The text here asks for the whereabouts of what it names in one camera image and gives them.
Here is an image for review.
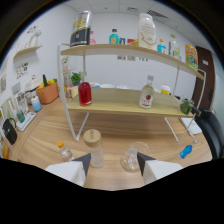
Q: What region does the white notebook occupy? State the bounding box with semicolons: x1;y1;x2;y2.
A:
178;116;203;136

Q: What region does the black chair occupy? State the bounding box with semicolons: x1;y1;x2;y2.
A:
196;109;224;160

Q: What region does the red liquid bottle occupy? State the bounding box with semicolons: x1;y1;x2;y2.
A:
78;81;93;107

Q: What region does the small black tool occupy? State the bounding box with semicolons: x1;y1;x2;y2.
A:
191;106;203;118

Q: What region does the teal cup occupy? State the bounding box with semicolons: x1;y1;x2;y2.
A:
15;109;26;124

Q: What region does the cream mug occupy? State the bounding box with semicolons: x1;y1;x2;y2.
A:
69;85;80;99

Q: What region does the tall black yellow can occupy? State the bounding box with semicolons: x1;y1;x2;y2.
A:
69;10;93;48

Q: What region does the white bottle with blue base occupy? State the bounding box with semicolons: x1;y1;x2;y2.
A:
30;95;43;113

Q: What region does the blue liquid bottle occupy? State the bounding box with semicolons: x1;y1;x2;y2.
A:
179;139;198;160

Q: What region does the orange basket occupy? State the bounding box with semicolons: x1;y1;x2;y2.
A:
35;82;60;105

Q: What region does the clear bottle with green cap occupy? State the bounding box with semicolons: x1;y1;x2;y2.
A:
168;33;181;60

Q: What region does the large white milk bottle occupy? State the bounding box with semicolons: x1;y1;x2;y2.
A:
137;12;158;51

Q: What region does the white figurine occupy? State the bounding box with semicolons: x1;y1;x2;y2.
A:
27;27;43;48

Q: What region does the clear glass with ice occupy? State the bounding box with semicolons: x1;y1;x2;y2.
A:
119;141;150;173

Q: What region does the brown door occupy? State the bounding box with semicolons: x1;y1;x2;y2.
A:
191;45;213;111

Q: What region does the white pot with lid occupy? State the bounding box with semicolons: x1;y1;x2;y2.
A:
24;77;43;98

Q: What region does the wooden wall shelf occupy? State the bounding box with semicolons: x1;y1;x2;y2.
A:
13;45;44;59

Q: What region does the two-tier wooden shelf rack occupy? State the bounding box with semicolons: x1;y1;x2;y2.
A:
56;42;208;144

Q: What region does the clear bottle with red label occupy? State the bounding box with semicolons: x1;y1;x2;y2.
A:
138;75;155;110

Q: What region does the white wall socket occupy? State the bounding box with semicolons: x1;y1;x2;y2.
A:
11;82;22;95

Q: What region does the small light blue bottle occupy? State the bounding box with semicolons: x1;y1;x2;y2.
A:
157;38;168;54

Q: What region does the green potted plant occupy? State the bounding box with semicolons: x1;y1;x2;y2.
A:
70;71;83;87

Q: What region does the small pink bottle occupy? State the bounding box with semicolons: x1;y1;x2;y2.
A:
89;30;97;46

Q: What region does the yellow snack can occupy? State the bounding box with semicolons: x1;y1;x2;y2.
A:
184;44;199;71

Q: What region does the white scale tray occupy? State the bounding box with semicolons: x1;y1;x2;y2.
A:
15;111;37;132

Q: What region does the clear bottle with orange cap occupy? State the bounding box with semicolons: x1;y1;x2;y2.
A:
56;141;75;162

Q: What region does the green glass with limes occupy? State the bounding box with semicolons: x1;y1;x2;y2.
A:
179;98;195;116

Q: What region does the black kettle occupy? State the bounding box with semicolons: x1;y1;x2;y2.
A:
2;117;18;145

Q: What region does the clear bottle with wooden lid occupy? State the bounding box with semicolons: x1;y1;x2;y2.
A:
82;128;105;169

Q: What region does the teal green bottle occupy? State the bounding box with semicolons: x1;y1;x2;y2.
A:
108;28;120;45

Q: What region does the white bowl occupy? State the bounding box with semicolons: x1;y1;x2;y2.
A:
99;83;116;89

